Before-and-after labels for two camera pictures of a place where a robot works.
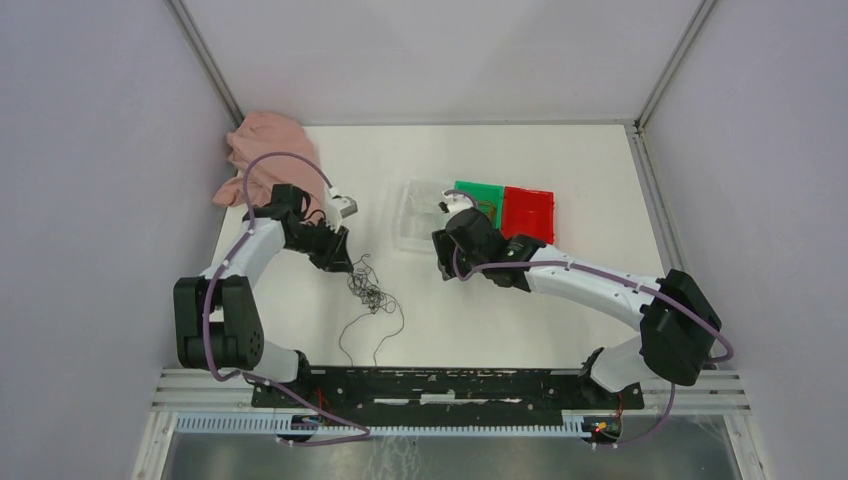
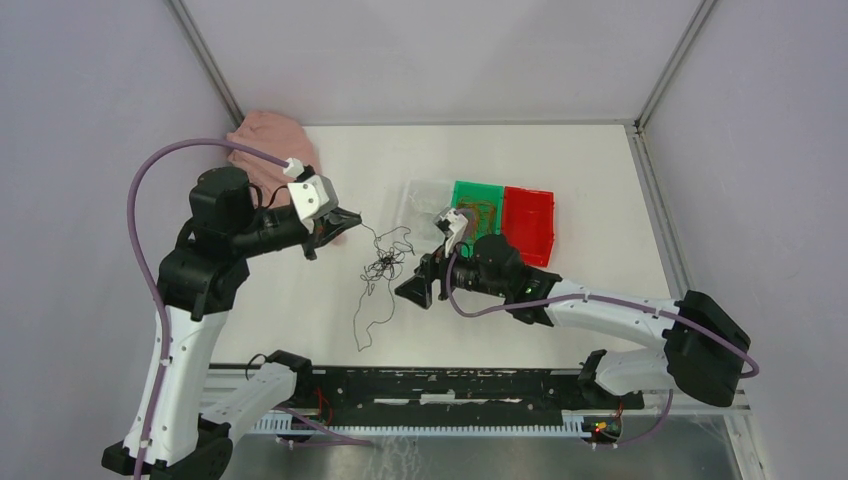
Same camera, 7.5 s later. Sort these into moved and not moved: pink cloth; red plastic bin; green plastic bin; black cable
Moved: black cable
Not moved: green plastic bin; red plastic bin; pink cloth
